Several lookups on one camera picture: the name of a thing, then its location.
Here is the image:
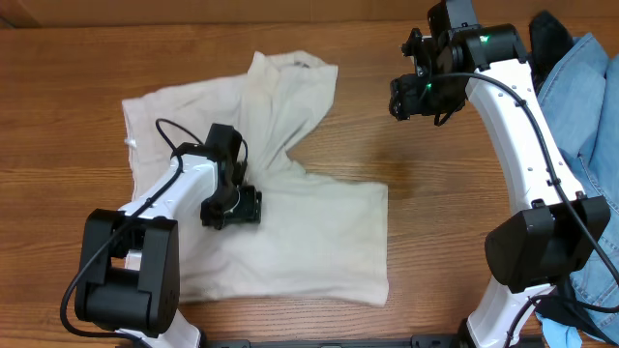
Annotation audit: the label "beige shorts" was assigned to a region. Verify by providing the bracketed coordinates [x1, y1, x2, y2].
[122, 50, 389, 305]

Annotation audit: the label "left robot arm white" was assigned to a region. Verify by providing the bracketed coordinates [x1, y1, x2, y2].
[60, 124, 262, 347]

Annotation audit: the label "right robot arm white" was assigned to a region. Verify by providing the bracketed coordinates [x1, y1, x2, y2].
[389, 1, 610, 347]

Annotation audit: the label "blue denim jeans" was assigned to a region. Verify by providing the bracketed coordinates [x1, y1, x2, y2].
[534, 32, 619, 348]

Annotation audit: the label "black garment near base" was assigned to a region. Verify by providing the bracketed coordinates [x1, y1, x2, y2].
[536, 300, 607, 342]

